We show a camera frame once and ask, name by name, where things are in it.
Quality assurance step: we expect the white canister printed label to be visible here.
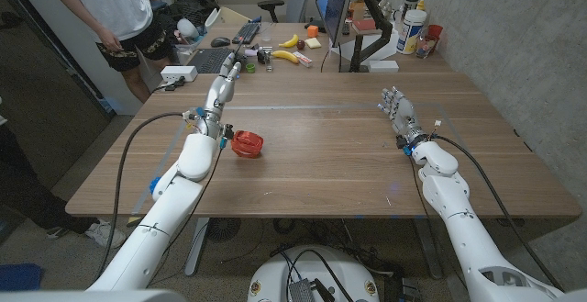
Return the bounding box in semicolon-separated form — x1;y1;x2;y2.
396;9;428;56

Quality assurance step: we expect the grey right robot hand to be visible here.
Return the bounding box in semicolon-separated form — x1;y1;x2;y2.
376;85;427;145

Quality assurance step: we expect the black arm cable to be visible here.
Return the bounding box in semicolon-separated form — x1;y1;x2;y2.
430;134;564;293
91;111;194;287

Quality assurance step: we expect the blue floor mat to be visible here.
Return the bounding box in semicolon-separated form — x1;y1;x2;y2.
0;263;45;292

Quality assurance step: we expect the white power strip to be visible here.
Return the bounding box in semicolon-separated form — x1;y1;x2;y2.
160;64;199;84

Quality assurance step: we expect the red white toothpaste box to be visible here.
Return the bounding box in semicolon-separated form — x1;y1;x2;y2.
292;50;314;68

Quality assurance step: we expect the black keyboard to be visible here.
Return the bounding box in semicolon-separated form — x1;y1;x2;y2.
231;17;262;45

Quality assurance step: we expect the white perforated cloth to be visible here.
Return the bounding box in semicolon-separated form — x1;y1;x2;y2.
0;99;127;250

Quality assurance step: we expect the grey table leg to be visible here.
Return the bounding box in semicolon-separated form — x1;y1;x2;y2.
415;218;444;280
183;218;210;278

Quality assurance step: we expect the large yellow banana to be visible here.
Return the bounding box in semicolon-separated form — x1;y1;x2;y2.
271;50;300;65

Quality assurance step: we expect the clear glass jar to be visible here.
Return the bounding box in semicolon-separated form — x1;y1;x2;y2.
415;34;437;60

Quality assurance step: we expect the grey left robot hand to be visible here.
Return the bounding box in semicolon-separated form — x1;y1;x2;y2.
203;52;243;127

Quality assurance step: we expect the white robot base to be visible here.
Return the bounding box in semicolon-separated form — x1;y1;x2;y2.
247;245;381;302

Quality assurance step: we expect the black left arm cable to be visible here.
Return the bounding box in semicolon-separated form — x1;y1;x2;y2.
91;111;194;287

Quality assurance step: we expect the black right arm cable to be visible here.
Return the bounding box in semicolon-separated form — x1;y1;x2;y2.
430;134;564;293

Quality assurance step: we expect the flat white box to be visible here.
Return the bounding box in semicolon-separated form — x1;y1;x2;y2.
367;59;400;74

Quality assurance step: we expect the black backpack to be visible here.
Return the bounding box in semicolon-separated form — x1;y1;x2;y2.
167;0;220;30

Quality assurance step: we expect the red book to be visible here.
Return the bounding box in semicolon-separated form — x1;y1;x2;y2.
351;18;378;32

